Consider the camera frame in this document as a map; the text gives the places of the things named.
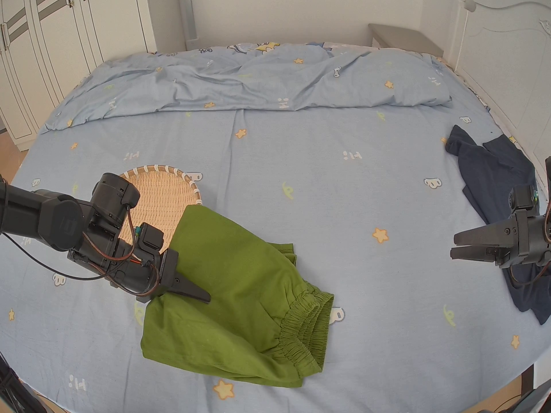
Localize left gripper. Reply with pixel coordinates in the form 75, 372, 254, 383
109, 248, 212, 305

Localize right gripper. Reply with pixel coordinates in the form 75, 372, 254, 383
450, 210, 551, 268

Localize green shorts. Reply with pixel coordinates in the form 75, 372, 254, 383
141, 205, 335, 390

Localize dark blue garment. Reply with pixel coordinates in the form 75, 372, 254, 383
444, 124, 551, 326

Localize round woven basket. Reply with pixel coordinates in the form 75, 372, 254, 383
118, 164, 203, 249

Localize bed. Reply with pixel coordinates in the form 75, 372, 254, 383
0, 0, 551, 413

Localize pale blue quilt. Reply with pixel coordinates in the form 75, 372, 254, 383
40, 40, 453, 135

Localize grey bedside table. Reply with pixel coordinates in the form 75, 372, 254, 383
368, 23, 444, 58

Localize white wardrobe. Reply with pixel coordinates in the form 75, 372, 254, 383
0, 0, 158, 152

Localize black cable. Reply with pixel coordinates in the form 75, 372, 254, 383
507, 264, 551, 289
0, 230, 112, 283

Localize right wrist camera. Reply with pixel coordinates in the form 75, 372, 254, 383
507, 184, 540, 215

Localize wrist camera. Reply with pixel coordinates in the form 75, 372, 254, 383
507, 184, 540, 215
136, 223, 165, 257

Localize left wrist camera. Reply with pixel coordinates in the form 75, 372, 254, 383
136, 223, 165, 257

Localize grey wall pipe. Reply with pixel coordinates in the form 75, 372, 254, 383
174, 0, 199, 47

